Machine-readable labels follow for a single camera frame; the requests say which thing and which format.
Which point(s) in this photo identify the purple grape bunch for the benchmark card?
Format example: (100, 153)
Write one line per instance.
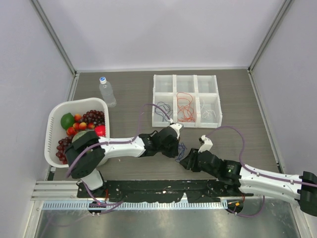
(93, 117)

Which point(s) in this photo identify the green melon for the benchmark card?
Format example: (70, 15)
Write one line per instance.
(78, 135)

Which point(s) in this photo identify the dark red grape bunch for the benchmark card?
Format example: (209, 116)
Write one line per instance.
(61, 148)

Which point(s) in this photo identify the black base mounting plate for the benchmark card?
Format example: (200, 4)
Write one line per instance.
(165, 191)

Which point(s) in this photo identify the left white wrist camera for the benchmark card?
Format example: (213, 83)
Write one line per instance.
(176, 126)

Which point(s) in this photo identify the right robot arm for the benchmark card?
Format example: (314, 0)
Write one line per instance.
(294, 189)

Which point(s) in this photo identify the white fruit basket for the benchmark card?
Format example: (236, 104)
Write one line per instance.
(55, 132)

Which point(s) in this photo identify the red apple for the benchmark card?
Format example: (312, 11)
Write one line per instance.
(100, 130)

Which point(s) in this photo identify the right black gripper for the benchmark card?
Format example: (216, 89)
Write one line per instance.
(188, 162)

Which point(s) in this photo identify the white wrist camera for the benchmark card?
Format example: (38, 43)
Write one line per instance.
(176, 126)
(206, 144)

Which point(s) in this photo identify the white slotted cable duct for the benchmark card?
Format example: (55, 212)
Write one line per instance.
(182, 205)

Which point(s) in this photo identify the clear plastic water bottle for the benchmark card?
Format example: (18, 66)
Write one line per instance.
(107, 92)

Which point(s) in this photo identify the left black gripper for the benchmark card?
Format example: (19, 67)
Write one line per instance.
(174, 152)

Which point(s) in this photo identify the green lime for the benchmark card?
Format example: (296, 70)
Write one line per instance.
(67, 120)

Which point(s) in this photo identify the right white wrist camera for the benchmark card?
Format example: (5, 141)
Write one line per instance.
(206, 144)

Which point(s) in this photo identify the white six-compartment organizer tray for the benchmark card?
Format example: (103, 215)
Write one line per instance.
(192, 100)

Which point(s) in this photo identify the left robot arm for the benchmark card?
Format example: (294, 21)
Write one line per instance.
(90, 150)

